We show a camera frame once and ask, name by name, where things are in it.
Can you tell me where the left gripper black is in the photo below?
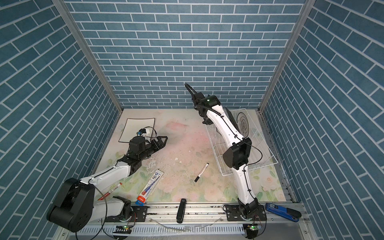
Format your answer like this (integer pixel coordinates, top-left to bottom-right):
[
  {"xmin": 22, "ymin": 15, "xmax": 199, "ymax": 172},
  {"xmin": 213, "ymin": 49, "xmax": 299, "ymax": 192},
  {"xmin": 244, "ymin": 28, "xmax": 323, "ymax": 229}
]
[{"xmin": 138, "ymin": 135, "xmax": 168, "ymax": 162}]

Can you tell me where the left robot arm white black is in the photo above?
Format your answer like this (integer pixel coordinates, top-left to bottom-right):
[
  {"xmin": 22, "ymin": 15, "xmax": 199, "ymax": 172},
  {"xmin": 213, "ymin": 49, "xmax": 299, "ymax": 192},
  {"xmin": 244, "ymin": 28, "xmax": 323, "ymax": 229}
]
[{"xmin": 47, "ymin": 136, "xmax": 168, "ymax": 233}]

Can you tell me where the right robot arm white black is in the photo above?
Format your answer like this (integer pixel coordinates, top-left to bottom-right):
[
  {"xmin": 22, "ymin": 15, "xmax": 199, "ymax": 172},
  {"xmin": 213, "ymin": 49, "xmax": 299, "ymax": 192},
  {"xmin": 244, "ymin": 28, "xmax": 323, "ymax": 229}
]
[{"xmin": 185, "ymin": 83, "xmax": 261, "ymax": 219}]

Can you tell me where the round clear glass plate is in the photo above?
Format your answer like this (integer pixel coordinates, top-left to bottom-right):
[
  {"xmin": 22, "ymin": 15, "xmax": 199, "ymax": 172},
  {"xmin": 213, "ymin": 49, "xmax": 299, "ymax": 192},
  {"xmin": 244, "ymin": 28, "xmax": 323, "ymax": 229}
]
[{"xmin": 237, "ymin": 112, "xmax": 250, "ymax": 138}]

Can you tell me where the black white marker pen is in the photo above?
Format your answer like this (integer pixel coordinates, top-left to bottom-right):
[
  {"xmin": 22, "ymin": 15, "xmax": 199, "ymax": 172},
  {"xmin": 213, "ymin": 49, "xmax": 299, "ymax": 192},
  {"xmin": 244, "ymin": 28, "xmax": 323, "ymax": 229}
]
[{"xmin": 194, "ymin": 163, "xmax": 210, "ymax": 183}]

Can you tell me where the red marker pen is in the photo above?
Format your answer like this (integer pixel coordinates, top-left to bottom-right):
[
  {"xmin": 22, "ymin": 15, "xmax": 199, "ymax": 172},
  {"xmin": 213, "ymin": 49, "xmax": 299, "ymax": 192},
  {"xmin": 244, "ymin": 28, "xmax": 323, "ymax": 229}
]
[{"xmin": 98, "ymin": 182, "xmax": 122, "ymax": 201}]

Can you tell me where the black remote control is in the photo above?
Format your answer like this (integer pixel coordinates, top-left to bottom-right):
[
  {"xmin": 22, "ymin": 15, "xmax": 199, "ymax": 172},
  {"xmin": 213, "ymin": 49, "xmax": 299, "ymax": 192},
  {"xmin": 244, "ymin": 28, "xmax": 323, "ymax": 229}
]
[{"xmin": 176, "ymin": 199, "xmax": 187, "ymax": 224}]

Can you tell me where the left green circuit board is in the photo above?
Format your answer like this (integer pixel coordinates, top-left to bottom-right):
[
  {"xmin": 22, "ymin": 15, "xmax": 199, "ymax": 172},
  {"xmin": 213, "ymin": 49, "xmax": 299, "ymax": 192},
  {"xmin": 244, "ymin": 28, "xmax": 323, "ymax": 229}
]
[{"xmin": 113, "ymin": 225, "xmax": 132, "ymax": 235}]

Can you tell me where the green circuit board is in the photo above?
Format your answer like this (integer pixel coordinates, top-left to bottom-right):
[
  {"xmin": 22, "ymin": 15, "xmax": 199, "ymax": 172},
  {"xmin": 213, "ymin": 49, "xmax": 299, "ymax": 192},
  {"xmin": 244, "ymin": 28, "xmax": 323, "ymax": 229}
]
[
  {"xmin": 243, "ymin": 224, "xmax": 262, "ymax": 236},
  {"xmin": 113, "ymin": 225, "xmax": 132, "ymax": 235}
]

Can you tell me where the right green circuit board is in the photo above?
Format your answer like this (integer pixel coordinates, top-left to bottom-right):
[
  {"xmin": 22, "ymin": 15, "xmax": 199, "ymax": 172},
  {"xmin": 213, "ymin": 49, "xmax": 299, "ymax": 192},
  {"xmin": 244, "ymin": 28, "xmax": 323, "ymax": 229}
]
[{"xmin": 243, "ymin": 224, "xmax": 262, "ymax": 236}]

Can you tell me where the blue black crimping tool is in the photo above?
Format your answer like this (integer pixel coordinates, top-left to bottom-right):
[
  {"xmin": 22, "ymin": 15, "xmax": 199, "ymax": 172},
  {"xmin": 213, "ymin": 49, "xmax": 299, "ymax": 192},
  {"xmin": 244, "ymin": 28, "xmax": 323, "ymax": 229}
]
[{"xmin": 266, "ymin": 203, "xmax": 302, "ymax": 223}]

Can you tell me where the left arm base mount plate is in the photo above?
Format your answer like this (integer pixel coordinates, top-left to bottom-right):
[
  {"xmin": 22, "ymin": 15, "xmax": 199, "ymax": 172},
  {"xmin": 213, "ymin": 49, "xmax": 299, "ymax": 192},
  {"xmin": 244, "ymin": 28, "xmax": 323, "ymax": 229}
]
[{"xmin": 106, "ymin": 206, "xmax": 148, "ymax": 223}]

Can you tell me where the white wire dish rack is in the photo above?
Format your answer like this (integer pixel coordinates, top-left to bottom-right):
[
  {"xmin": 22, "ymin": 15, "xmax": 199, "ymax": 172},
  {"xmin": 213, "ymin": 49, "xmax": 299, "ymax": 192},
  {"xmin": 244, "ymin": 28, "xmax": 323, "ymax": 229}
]
[{"xmin": 205, "ymin": 108, "xmax": 279, "ymax": 177}]

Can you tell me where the aluminium rail frame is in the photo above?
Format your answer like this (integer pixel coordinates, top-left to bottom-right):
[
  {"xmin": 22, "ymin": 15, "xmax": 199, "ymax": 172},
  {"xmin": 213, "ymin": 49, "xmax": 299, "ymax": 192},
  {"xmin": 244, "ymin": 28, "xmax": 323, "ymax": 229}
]
[{"xmin": 53, "ymin": 202, "xmax": 317, "ymax": 240}]

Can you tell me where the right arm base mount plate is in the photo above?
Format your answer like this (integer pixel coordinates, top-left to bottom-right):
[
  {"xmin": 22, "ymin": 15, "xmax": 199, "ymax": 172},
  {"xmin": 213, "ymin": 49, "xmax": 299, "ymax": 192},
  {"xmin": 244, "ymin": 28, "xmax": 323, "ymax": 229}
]
[{"xmin": 222, "ymin": 204, "xmax": 267, "ymax": 222}]

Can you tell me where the white slotted cable duct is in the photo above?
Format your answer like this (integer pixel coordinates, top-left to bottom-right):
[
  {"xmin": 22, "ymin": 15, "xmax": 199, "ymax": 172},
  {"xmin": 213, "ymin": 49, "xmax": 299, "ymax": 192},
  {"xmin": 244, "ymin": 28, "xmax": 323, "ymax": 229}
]
[{"xmin": 78, "ymin": 224, "xmax": 245, "ymax": 237}]

